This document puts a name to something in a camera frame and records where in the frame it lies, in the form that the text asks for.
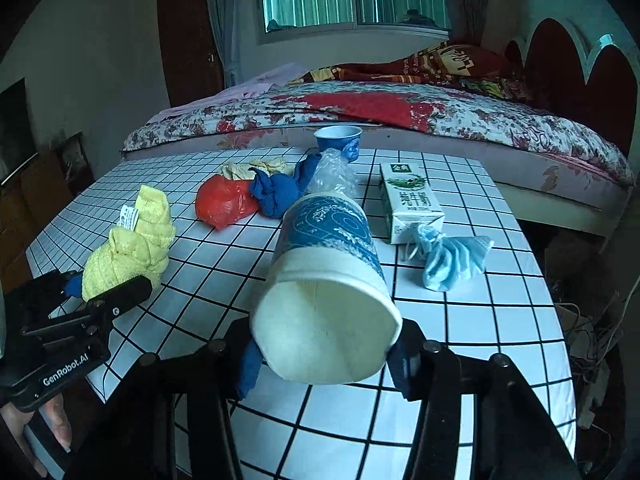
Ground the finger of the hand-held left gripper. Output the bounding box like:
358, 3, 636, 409
21, 274, 154, 338
30, 269, 85, 306

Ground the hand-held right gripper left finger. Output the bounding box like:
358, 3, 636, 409
65, 317, 267, 480

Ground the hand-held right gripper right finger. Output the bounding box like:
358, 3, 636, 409
386, 319, 584, 480

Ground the yellow towel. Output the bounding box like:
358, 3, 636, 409
81, 185, 177, 303

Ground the large blue white paper cup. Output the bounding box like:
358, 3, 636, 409
250, 192, 403, 385

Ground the red plastic bag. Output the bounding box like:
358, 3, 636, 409
195, 174, 261, 231

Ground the blue knitted cloth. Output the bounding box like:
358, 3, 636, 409
249, 152, 323, 219

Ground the clear plastic bag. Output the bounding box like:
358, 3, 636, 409
305, 148, 358, 198

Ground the person's left hand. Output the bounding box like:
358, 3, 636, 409
0, 394, 74, 478

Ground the wooden cabinet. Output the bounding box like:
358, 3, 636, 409
0, 132, 96, 291

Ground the blue face mask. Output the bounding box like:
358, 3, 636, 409
404, 224, 495, 292

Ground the cream crumpled cloth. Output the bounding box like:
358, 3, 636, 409
220, 156, 293, 181

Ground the green white milk carton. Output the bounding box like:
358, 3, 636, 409
380, 162, 446, 245

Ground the flat screen television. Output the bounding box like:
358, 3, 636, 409
0, 79, 40, 186

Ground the small blue paper cup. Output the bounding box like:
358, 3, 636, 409
314, 126, 363, 163

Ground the pink bed sheet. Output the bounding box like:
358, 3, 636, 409
150, 62, 311, 126

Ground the dark wooden door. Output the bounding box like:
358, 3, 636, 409
157, 0, 226, 111

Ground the grey curtain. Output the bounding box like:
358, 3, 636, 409
205, 0, 266, 88

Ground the red patterned quilt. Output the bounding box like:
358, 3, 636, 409
290, 42, 531, 101

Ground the dark red white headboard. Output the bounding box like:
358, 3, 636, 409
502, 17, 640, 156

